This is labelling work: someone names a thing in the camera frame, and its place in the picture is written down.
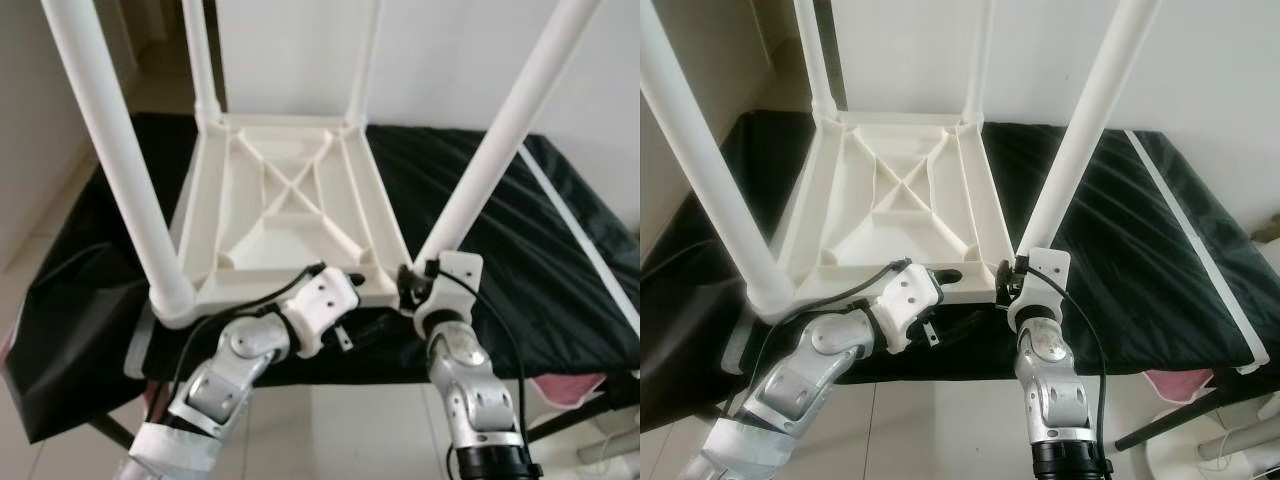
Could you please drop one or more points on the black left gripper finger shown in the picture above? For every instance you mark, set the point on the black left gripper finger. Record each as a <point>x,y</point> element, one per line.
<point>372,323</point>
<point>950,275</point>
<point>355,277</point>
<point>960,322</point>

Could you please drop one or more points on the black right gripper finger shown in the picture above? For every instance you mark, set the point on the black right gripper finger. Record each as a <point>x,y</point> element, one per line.
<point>406,285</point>
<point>1005,280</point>

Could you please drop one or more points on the white plastic table top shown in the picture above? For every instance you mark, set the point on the white plastic table top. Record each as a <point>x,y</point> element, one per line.
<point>290,240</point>
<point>900,240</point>

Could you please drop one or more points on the white plastic table leg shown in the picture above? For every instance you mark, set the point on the white plastic table leg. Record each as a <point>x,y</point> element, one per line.
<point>200,60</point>
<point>365,60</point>
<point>120,170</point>
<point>980,60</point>
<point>815,60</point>
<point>1090,120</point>
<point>720,180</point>
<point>500,130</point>

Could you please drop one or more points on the black metal table leg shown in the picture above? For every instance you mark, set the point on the black metal table leg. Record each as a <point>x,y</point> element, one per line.
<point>580,418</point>
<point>1200,415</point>
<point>112,432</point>

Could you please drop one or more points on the white round floor base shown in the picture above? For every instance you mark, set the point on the white round floor base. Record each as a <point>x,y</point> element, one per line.
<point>1215,455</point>
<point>612,445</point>

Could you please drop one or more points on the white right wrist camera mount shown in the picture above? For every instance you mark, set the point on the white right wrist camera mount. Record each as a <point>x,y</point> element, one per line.
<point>1046,275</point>
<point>455,280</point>

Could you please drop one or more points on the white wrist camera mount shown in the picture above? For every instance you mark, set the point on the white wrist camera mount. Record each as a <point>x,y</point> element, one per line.
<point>325,295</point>
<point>455,280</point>
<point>915,290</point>
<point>1046,275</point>

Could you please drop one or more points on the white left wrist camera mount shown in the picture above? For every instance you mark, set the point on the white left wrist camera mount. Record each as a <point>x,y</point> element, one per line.
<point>325,295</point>
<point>915,290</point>

